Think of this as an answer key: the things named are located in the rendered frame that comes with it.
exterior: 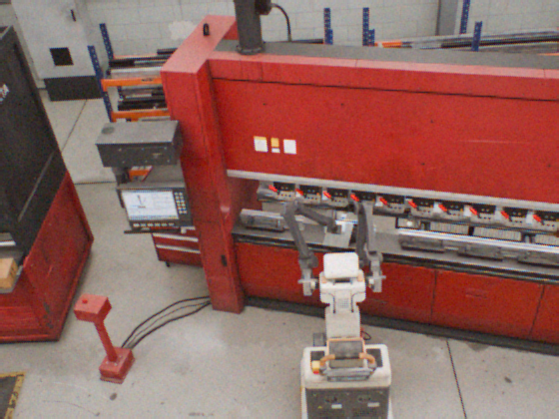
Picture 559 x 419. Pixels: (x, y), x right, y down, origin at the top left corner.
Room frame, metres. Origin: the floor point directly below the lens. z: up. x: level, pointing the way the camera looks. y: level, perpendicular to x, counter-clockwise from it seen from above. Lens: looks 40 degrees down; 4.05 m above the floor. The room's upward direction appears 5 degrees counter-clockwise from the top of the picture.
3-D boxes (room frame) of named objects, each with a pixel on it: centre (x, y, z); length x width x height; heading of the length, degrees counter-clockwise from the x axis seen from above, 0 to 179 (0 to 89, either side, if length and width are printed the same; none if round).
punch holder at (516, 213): (3.02, -1.54, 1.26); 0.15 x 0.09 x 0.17; 72
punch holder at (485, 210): (3.08, -1.35, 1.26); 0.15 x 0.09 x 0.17; 72
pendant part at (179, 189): (3.29, 0.86, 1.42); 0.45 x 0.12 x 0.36; 84
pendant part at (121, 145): (3.38, 0.90, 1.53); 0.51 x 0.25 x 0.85; 84
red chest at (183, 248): (4.20, 0.88, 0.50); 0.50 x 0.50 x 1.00; 72
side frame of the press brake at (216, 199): (3.87, 0.44, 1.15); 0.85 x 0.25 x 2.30; 162
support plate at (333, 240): (3.25, -0.38, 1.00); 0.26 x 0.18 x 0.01; 162
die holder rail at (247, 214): (3.57, 0.09, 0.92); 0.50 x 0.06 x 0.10; 72
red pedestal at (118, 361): (2.99, 1.44, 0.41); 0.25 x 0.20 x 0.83; 162
